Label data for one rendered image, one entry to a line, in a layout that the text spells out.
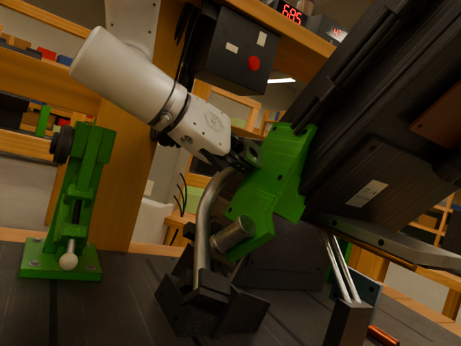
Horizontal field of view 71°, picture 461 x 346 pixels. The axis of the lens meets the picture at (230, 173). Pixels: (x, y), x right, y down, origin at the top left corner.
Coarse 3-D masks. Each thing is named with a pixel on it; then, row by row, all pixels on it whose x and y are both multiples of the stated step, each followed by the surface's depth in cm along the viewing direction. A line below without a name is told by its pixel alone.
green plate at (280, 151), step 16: (272, 128) 63; (288, 128) 59; (304, 128) 56; (272, 144) 61; (288, 144) 57; (304, 144) 54; (272, 160) 58; (288, 160) 55; (304, 160) 56; (256, 176) 60; (272, 176) 56; (288, 176) 54; (240, 192) 62; (256, 192) 58; (272, 192) 54; (288, 192) 56; (240, 208) 59; (256, 208) 56; (272, 208) 53; (288, 208) 56; (304, 208) 58
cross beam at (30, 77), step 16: (0, 48) 70; (0, 64) 70; (16, 64) 72; (32, 64) 73; (48, 64) 74; (0, 80) 71; (16, 80) 72; (32, 80) 74; (48, 80) 75; (64, 80) 76; (32, 96) 74; (48, 96) 76; (64, 96) 77; (80, 96) 79; (96, 96) 80; (80, 112) 79; (96, 112) 81; (240, 128) 101
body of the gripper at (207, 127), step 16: (192, 96) 55; (192, 112) 52; (208, 112) 56; (176, 128) 51; (192, 128) 51; (208, 128) 53; (224, 128) 57; (192, 144) 53; (208, 144) 53; (224, 144) 54; (208, 160) 57
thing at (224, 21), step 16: (224, 16) 72; (240, 16) 74; (208, 32) 74; (224, 32) 72; (240, 32) 74; (256, 32) 76; (272, 32) 78; (208, 48) 72; (224, 48) 73; (240, 48) 75; (256, 48) 77; (272, 48) 79; (192, 64) 79; (208, 64) 72; (224, 64) 74; (240, 64) 76; (256, 64) 77; (272, 64) 80; (208, 80) 81; (224, 80) 76; (240, 80) 76; (256, 80) 78
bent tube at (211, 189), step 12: (252, 144) 62; (252, 156) 59; (228, 168) 63; (216, 180) 64; (228, 180) 64; (204, 192) 65; (216, 192) 65; (204, 204) 64; (204, 216) 62; (204, 228) 60; (204, 240) 58; (204, 252) 56; (204, 264) 55
